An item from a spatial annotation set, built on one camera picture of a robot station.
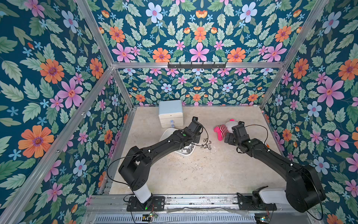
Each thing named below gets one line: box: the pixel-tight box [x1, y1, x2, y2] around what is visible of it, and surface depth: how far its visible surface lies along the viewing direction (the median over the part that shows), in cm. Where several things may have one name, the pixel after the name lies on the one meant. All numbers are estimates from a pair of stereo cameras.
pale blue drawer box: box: [158, 99, 184, 129], surface depth 100 cm
